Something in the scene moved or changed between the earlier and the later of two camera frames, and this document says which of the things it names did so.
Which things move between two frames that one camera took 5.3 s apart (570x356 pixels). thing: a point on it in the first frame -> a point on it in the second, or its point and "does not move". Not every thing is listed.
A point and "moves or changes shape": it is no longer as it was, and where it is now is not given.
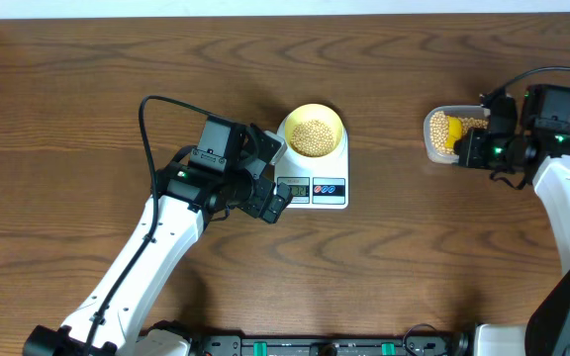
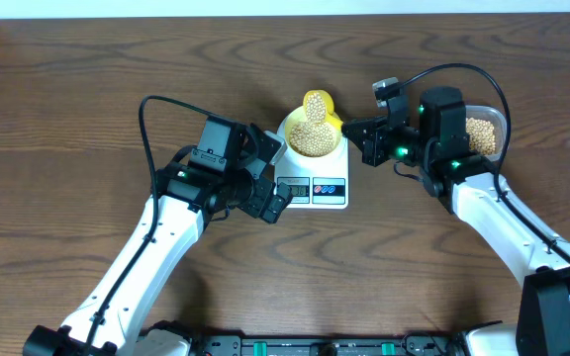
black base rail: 409,343 does not move
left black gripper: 255,203 does not move
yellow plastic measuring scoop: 454,132 moves or changes shape
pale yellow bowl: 314,131 does not move
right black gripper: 470,155 -> 372,145
